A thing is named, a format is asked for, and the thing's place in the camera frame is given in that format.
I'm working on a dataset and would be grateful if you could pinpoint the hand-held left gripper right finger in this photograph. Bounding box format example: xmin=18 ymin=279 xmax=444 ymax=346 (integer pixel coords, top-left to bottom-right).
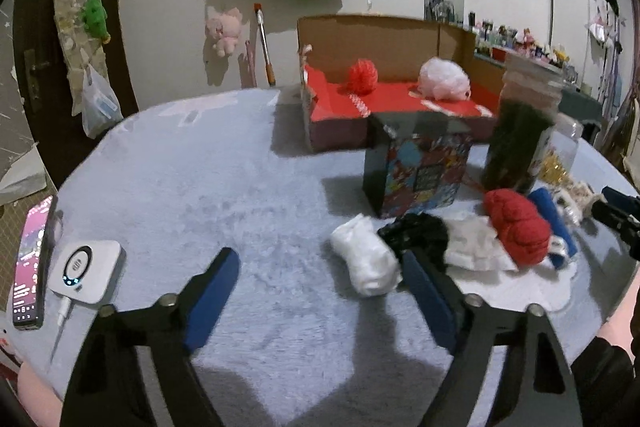
xmin=401 ymin=248 xmax=585 ymax=427

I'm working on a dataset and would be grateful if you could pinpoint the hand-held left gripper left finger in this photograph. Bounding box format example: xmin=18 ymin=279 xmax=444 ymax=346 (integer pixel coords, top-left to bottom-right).
xmin=59 ymin=247 xmax=242 ymax=427

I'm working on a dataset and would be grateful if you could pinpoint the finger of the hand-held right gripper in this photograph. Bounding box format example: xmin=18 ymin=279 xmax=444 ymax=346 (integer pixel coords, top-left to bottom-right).
xmin=591 ymin=199 xmax=640 ymax=260
xmin=601 ymin=186 xmax=640 ymax=210

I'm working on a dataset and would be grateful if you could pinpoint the beige scrunchie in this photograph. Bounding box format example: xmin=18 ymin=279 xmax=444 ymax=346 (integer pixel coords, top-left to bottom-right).
xmin=552 ymin=182 xmax=596 ymax=228

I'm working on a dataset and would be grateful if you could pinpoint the blue cloth roll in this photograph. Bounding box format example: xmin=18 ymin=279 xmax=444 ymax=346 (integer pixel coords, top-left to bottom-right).
xmin=528 ymin=188 xmax=578 ymax=269

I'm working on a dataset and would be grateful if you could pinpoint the white cloth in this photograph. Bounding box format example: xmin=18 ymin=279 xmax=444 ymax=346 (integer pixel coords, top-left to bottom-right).
xmin=444 ymin=213 xmax=518 ymax=272

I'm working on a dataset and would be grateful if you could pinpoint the black scrunchie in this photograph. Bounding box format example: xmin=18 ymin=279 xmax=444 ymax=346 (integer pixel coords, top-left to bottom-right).
xmin=377 ymin=213 xmax=449 ymax=268

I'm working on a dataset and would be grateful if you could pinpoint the red yarn ball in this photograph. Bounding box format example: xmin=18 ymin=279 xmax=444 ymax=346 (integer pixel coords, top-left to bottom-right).
xmin=482 ymin=188 xmax=553 ymax=268

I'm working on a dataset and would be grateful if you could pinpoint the cardboard box with red lining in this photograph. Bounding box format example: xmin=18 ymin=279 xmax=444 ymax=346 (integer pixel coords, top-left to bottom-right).
xmin=296 ymin=14 xmax=501 ymax=152

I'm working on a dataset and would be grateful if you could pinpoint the person's right forearm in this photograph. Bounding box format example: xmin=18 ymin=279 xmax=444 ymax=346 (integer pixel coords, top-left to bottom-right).
xmin=570 ymin=279 xmax=640 ymax=427

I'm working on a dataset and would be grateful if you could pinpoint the bag of gold candies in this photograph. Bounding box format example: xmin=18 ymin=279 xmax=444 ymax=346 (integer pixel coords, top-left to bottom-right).
xmin=537 ymin=117 xmax=583 ymax=188

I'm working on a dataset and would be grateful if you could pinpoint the table with dark cloth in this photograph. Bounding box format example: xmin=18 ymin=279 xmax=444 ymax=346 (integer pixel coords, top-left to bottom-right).
xmin=472 ymin=52 xmax=603 ymax=128

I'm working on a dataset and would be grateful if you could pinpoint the clear jar with dark contents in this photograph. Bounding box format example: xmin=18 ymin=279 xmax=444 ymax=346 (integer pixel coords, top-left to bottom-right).
xmin=481 ymin=56 xmax=566 ymax=194

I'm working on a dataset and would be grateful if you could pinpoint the white charger device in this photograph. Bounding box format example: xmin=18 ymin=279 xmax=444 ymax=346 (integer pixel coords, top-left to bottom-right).
xmin=48 ymin=239 xmax=125 ymax=306

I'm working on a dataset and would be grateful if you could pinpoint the colourful printed small box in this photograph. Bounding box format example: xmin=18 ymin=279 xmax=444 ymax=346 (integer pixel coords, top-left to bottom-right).
xmin=364 ymin=111 xmax=475 ymax=219

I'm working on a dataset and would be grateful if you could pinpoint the smartphone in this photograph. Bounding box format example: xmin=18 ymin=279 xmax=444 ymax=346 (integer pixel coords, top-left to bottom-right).
xmin=12 ymin=194 xmax=58 ymax=330

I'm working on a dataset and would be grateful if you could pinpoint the group of bottles and jars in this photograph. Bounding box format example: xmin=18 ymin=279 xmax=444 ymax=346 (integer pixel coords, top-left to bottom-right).
xmin=467 ymin=11 xmax=581 ymax=75

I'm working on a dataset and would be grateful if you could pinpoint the white bath pouf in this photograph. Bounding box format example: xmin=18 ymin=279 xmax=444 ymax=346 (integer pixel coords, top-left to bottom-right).
xmin=417 ymin=56 xmax=472 ymax=102

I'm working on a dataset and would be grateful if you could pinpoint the dotted white ribbon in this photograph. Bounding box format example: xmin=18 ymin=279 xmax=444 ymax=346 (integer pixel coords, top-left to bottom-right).
xmin=345 ymin=89 xmax=373 ymax=118

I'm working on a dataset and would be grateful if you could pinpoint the clear plastic bag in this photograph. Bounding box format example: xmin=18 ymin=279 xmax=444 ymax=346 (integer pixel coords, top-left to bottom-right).
xmin=81 ymin=64 xmax=123 ymax=138

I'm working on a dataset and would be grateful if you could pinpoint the white foam board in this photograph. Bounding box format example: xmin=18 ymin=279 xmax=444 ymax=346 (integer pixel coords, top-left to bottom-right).
xmin=0 ymin=142 xmax=48 ymax=202

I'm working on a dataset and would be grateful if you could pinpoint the red mesh ball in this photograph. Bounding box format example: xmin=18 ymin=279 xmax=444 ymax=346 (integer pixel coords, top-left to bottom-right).
xmin=347 ymin=58 xmax=379 ymax=95

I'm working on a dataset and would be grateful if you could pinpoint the pink pig plush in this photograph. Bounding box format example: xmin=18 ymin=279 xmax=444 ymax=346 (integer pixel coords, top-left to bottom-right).
xmin=205 ymin=6 xmax=243 ymax=58

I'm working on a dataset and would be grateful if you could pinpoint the hanging door organizer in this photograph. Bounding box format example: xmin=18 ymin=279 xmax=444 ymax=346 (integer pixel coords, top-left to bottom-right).
xmin=47 ymin=0 xmax=113 ymax=118

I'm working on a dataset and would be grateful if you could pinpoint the green plush toy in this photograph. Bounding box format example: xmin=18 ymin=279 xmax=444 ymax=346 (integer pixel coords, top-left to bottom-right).
xmin=81 ymin=0 xmax=112 ymax=42

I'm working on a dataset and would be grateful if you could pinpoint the dark wooden door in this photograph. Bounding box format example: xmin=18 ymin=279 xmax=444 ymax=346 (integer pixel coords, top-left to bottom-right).
xmin=12 ymin=0 xmax=141 ymax=188

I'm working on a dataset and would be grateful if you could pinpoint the white charger cable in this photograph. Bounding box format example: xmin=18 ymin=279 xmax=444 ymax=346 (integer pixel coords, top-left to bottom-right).
xmin=50 ymin=297 xmax=73 ymax=365

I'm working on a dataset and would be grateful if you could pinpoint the long-handled brush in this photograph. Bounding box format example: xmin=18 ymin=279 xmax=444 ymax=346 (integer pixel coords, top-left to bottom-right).
xmin=254 ymin=3 xmax=277 ymax=86

